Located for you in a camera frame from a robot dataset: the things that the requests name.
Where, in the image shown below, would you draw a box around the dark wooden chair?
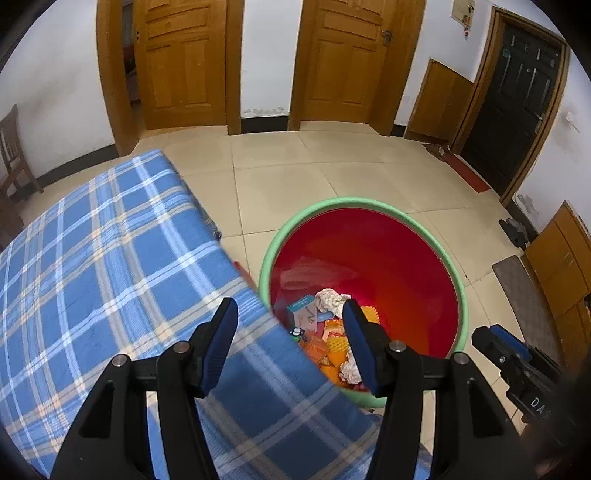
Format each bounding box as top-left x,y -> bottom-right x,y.
0,104 -> 44,204

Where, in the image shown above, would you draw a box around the red bin with green rim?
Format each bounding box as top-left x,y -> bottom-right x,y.
259,197 -> 469,408

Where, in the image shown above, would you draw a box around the black metal door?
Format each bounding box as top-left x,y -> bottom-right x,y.
462,23 -> 561,195

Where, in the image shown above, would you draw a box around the wooden door frame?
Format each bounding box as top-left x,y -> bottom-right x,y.
96,0 -> 243,158
288,0 -> 428,137

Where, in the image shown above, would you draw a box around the wooden panel door with latch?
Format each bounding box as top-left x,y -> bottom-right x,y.
300,0 -> 393,125

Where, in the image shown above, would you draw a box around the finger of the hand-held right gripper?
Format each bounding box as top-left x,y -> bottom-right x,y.
489,324 -> 532,359
471,325 -> 525,372

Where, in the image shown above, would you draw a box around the white teal medicine box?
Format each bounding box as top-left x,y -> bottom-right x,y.
286,295 -> 319,333

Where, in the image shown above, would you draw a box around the wooden cabinet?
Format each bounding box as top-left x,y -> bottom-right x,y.
524,200 -> 591,324

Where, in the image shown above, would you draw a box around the dark slippers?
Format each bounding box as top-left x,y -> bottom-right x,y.
499,217 -> 532,250

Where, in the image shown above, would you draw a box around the cream glove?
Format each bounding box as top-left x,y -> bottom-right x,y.
315,288 -> 352,315
341,348 -> 365,385

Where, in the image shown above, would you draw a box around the low wooden wall panel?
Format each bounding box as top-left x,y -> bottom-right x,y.
405,58 -> 476,144

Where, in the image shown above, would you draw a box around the wall poster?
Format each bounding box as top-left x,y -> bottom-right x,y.
451,0 -> 476,40

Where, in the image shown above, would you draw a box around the grey floor mat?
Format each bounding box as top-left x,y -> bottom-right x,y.
492,255 -> 561,361

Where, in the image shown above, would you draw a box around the blue plaid tablecloth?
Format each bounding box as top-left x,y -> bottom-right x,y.
0,148 -> 432,480

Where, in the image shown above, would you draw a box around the orange carton box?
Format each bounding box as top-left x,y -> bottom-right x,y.
302,333 -> 329,363

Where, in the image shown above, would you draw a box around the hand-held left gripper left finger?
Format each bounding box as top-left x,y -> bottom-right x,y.
50,298 -> 239,480

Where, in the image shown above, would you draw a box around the red doormat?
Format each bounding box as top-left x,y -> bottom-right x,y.
441,152 -> 490,193

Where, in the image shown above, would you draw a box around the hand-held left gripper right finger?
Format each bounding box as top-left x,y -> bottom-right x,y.
342,299 -> 520,480

